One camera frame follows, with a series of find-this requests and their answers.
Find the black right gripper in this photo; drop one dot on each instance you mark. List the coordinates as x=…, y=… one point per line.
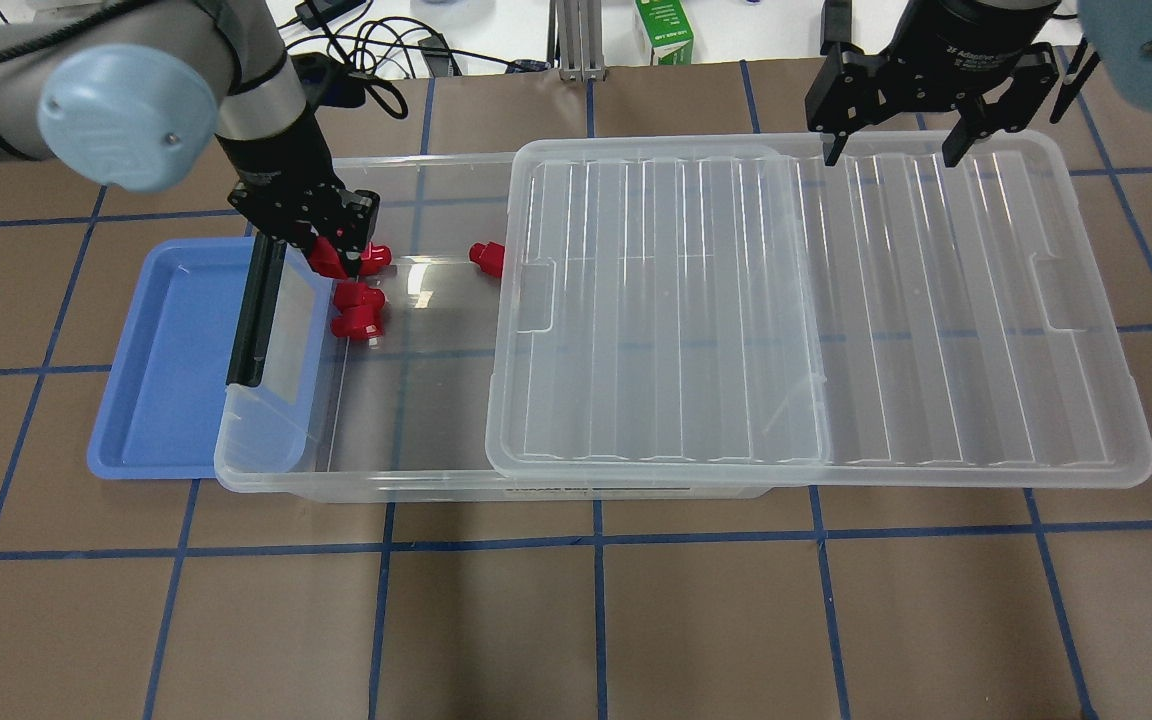
x=971, y=35

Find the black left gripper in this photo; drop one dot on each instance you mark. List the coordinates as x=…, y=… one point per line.
x=276, y=160

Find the red block lowest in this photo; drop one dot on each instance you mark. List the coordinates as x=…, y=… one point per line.
x=325, y=260

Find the clear plastic box lid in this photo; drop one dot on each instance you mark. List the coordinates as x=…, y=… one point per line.
x=963, y=323

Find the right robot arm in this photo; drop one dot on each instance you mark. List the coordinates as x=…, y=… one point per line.
x=1116, y=35

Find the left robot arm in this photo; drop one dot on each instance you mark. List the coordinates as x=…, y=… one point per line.
x=131, y=95

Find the red block top left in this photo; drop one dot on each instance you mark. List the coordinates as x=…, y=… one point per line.
x=375, y=258

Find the red block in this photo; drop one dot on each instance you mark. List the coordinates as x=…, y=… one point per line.
x=362, y=323
x=375, y=258
x=356, y=294
x=489, y=257

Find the red block middle left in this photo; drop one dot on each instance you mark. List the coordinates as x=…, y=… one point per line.
x=356, y=294

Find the red block lower left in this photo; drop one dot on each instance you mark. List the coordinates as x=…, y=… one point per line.
x=362, y=323

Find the red block top centre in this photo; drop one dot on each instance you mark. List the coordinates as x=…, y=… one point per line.
x=489, y=257

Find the clear plastic storage box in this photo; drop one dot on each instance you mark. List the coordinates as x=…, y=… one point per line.
x=376, y=400

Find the blue plastic tray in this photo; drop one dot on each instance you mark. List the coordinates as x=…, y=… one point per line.
x=170, y=409

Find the black power adapter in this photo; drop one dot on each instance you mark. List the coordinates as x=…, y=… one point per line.
x=316, y=14

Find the green white carton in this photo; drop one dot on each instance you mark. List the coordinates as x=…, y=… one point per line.
x=665, y=32

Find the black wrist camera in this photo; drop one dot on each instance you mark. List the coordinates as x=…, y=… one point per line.
x=328, y=82

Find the aluminium frame post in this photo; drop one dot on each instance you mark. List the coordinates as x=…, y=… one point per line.
x=575, y=40

